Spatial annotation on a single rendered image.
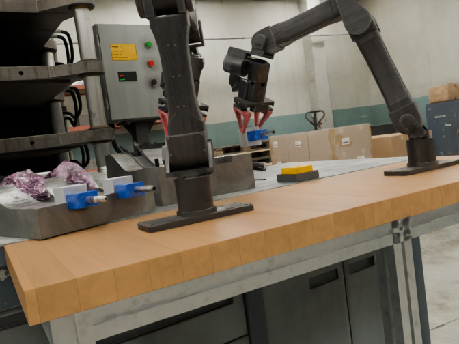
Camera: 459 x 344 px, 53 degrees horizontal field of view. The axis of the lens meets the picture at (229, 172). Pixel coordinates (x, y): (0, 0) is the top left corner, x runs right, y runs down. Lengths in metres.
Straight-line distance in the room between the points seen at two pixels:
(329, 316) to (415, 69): 8.35
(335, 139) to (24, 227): 4.34
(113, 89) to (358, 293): 1.22
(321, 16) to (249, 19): 7.92
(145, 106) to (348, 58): 8.44
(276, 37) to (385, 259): 0.65
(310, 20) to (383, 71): 0.22
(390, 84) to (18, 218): 0.86
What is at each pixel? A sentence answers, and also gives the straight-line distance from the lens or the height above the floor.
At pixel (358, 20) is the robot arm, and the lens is 1.17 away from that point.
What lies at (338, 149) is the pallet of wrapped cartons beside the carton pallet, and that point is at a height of 0.70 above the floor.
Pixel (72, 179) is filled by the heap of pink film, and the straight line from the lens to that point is 1.08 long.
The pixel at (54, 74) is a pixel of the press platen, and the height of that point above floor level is 1.25.
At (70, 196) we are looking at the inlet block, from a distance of 0.87.
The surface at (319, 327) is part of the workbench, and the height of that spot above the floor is 0.38.
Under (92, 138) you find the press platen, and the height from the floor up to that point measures 1.00.
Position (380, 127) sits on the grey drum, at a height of 0.83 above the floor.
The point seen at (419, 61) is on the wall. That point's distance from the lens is 9.45.
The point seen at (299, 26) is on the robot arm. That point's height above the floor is 1.19.
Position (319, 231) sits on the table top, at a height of 0.77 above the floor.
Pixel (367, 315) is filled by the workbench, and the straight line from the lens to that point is 1.49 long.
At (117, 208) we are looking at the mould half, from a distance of 0.94.
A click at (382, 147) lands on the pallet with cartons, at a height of 0.63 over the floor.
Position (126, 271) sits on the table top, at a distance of 0.56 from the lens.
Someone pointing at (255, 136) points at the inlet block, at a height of 0.93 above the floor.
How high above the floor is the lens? 0.92
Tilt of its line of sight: 4 degrees down
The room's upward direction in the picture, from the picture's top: 8 degrees counter-clockwise
